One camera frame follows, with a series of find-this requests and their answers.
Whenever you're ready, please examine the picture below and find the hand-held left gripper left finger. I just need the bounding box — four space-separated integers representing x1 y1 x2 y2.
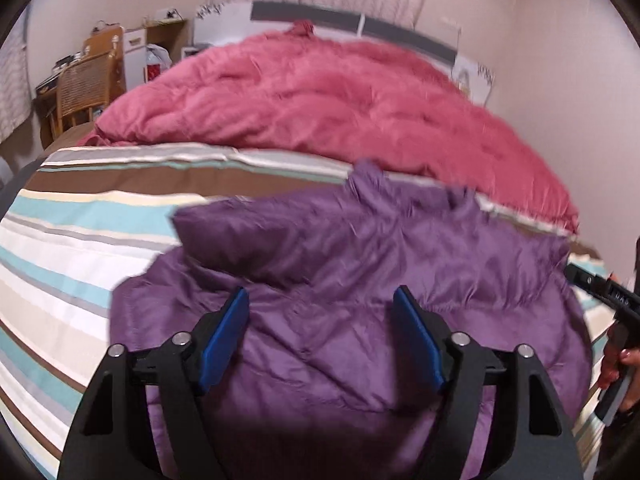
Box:
57 286 250 480

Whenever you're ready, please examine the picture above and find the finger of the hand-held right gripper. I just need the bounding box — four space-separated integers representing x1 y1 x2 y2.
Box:
564 264 640 313

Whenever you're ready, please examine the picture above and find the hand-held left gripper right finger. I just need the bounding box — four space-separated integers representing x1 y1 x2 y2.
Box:
392 285 585 480

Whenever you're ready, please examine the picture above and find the purple down jacket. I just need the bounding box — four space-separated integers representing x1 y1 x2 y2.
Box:
109 160 593 480

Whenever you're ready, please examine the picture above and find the person's right forearm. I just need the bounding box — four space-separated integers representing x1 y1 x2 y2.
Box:
592 407 640 480

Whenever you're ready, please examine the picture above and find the person's right hand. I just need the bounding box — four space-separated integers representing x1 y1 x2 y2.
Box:
597 331 636 390

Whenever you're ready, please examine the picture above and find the striped bed sheet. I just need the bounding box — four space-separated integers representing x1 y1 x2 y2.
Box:
0 142 613 480

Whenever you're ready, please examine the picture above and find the red quilted comforter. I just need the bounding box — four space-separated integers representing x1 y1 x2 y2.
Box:
80 20 581 236

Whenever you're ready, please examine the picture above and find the dark grey mattress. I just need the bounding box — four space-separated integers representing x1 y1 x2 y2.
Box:
0 157 46 221

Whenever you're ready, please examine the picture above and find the white plastic bag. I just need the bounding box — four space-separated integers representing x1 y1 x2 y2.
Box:
144 44 173 83

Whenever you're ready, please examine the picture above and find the wicker back chair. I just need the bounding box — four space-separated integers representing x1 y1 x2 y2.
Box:
47 50 126 136

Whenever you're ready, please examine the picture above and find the dark wooden desk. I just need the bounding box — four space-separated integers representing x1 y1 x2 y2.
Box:
34 57 63 148

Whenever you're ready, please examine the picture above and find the white printed side curtain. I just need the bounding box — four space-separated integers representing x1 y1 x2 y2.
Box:
0 15 31 141

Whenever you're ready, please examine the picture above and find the white grey bed headboard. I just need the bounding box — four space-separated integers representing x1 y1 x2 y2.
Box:
194 1 496 106

